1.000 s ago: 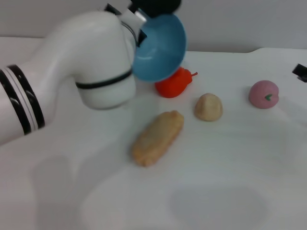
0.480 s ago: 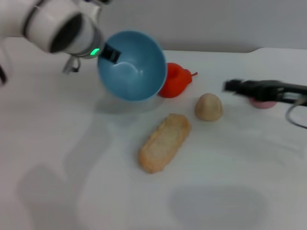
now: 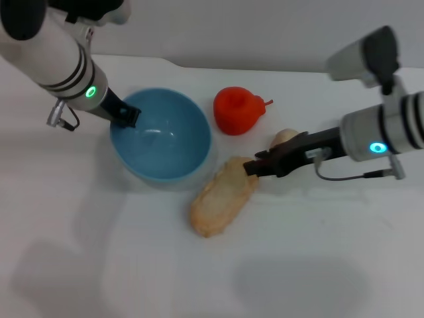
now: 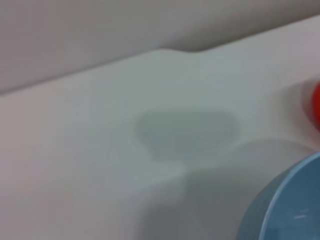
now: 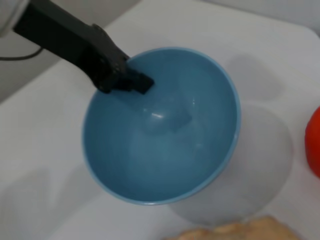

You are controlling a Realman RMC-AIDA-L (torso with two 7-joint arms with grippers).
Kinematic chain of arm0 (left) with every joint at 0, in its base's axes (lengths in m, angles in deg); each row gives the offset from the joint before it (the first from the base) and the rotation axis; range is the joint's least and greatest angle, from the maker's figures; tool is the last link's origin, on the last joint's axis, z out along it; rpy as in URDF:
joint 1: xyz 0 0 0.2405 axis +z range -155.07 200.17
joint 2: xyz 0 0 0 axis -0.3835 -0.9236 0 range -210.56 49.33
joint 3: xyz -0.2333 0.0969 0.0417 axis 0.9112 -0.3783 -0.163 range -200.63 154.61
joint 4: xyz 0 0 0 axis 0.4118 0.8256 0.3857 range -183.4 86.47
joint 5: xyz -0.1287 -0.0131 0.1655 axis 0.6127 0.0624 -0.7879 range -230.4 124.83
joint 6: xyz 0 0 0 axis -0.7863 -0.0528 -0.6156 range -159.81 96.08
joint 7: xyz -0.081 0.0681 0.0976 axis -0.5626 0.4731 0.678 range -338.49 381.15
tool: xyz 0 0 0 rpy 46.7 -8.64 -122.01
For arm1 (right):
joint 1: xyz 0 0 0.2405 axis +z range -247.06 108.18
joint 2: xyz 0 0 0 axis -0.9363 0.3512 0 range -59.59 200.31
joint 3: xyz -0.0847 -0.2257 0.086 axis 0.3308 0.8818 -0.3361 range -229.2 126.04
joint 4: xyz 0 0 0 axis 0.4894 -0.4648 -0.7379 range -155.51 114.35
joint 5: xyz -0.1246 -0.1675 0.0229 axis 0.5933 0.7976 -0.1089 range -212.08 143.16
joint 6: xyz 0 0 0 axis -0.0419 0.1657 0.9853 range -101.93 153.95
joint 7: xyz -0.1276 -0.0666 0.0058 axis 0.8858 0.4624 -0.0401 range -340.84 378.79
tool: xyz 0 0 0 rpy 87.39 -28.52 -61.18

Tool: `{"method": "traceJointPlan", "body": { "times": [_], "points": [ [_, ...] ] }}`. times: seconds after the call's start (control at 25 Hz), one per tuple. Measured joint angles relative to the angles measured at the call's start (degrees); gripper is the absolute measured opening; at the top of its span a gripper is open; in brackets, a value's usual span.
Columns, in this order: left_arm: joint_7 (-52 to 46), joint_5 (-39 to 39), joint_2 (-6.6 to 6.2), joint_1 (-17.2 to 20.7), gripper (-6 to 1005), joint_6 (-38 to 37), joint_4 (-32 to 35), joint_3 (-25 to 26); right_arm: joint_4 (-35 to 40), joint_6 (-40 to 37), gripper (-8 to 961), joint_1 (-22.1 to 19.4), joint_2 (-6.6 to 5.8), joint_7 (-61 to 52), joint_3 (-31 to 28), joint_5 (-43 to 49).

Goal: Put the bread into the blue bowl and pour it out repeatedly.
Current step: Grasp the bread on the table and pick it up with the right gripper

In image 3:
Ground beige round bun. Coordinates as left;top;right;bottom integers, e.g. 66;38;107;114
270;128;307;148

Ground right wrist camera housing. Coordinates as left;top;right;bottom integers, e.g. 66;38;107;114
326;25;400;95

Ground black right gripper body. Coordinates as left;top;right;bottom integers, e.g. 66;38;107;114
270;127;347;179

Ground blue bowl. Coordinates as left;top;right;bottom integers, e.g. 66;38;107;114
109;87;213;183

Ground right arm connector cable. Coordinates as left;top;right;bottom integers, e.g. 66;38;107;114
304;147;407;182

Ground arm connector cable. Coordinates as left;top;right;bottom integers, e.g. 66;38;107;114
45;99;80;132
304;147;407;182

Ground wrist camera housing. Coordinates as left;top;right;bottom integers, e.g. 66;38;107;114
326;25;400;95
46;0;132;26

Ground tan ridged shrimp toy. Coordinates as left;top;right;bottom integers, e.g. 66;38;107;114
189;156;260;238

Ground red pear toy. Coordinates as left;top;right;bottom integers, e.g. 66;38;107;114
213;86;274;136

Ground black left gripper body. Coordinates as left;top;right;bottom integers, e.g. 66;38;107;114
95;87;129;125

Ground left arm connector cable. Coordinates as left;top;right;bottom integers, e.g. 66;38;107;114
45;99;80;132

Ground left wrist camera housing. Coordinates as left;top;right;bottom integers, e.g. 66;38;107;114
46;0;132;26

